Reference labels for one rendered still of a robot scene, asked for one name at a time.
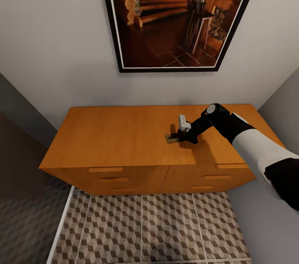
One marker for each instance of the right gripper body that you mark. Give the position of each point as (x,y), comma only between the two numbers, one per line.
(192,134)

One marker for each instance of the mousetrap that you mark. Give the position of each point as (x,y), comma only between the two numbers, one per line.
(175,137)

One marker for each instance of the cabinet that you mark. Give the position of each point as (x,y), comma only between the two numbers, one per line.
(124,151)

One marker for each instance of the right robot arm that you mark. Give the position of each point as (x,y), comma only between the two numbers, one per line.
(276,168)

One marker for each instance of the picture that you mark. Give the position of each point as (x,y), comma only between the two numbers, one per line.
(173,35)

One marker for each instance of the door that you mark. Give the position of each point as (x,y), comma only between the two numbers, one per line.
(32,201)

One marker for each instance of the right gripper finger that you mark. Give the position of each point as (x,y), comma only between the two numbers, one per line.
(183,138)

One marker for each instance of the shower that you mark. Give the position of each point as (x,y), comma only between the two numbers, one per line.
(60,226)

